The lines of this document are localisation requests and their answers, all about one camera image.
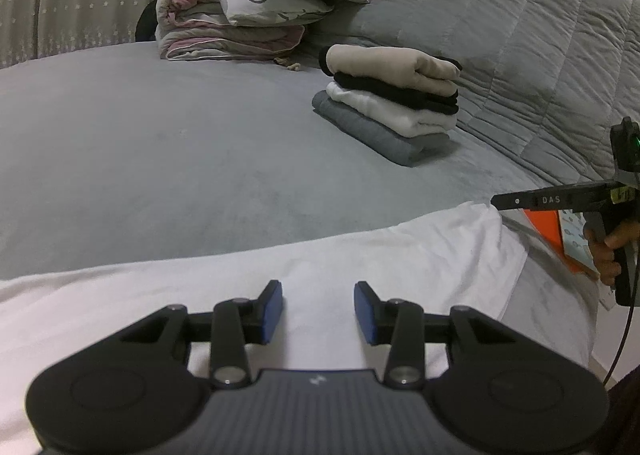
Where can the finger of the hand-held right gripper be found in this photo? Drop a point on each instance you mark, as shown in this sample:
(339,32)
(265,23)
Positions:
(550,200)

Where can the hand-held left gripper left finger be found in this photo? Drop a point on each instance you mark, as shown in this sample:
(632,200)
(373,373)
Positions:
(272,309)

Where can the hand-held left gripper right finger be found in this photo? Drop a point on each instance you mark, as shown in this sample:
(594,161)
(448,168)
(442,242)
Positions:
(365,311)

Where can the white garment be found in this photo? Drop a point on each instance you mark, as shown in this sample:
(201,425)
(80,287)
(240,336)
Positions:
(350,255)
(390,115)

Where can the person's right hand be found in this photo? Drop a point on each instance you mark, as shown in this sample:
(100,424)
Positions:
(607,255)

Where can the orange book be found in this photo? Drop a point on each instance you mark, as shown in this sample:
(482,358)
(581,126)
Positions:
(545,230)

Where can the folded grey garment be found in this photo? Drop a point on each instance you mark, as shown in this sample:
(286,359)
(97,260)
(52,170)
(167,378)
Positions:
(365,132)

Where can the folded white garment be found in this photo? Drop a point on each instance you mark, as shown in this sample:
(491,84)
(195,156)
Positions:
(390,115)

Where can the folded black garment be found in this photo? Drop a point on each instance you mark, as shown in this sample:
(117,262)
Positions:
(400,94)

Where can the grey bed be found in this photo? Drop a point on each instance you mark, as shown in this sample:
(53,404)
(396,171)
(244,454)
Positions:
(150,160)

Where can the grey quilted headboard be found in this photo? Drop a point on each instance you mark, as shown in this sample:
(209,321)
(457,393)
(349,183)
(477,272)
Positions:
(500,10)

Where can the folded beige garment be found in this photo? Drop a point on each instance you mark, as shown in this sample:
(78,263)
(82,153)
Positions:
(380,62)

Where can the person's dark clothing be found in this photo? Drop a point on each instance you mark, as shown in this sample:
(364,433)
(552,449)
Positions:
(625,415)

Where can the folded grey and pink quilt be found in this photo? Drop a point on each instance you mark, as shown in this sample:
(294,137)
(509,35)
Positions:
(210,35)

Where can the dark object behind quilt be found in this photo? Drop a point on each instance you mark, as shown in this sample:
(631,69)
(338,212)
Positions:
(147,22)

